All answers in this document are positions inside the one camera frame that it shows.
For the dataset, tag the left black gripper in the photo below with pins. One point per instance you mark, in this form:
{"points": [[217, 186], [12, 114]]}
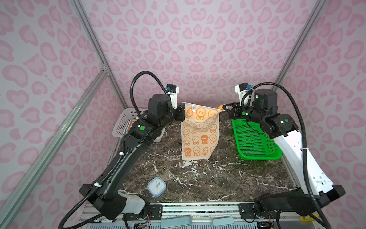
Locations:
{"points": [[179, 110]]}

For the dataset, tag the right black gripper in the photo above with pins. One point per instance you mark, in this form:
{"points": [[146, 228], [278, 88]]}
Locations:
{"points": [[234, 113]]}

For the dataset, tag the striped rabbit text towel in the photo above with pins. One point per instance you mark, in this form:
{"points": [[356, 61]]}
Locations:
{"points": [[129, 125]]}

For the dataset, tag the white perforated plastic basket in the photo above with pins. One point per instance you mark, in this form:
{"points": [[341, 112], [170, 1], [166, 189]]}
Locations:
{"points": [[126, 115]]}

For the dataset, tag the green plastic basket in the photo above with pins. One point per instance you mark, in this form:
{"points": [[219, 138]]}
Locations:
{"points": [[254, 144]]}

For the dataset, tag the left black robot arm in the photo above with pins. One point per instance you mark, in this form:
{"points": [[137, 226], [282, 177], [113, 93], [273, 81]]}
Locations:
{"points": [[103, 192]]}

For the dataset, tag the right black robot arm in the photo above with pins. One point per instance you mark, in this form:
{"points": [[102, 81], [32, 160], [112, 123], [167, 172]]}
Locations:
{"points": [[315, 189]]}

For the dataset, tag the small light blue clock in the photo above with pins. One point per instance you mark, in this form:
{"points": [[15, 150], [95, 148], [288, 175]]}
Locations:
{"points": [[156, 187]]}

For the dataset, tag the left light blue pedal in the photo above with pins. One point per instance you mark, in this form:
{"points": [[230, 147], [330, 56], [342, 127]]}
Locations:
{"points": [[176, 222]]}

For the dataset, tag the light blue pedal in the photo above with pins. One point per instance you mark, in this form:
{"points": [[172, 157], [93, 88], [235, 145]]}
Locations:
{"points": [[176, 222], [218, 222]]}

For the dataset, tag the right light blue pedal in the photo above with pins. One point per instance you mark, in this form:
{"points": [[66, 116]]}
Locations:
{"points": [[218, 222]]}

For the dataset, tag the yellow glue stick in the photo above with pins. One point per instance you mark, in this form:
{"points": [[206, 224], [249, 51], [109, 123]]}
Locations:
{"points": [[309, 218]]}

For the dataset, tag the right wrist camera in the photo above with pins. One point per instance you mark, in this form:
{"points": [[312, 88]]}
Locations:
{"points": [[244, 91]]}

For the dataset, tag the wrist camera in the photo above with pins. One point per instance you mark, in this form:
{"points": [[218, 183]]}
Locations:
{"points": [[244, 91], [173, 91]]}

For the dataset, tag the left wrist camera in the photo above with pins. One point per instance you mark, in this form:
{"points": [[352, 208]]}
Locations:
{"points": [[173, 91]]}

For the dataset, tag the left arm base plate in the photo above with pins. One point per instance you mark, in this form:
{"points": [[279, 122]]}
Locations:
{"points": [[149, 212]]}

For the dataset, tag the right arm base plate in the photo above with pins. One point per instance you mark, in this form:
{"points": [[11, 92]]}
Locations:
{"points": [[252, 210]]}

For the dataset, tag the aluminium front rail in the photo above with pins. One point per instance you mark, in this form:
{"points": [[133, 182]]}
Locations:
{"points": [[204, 212]]}

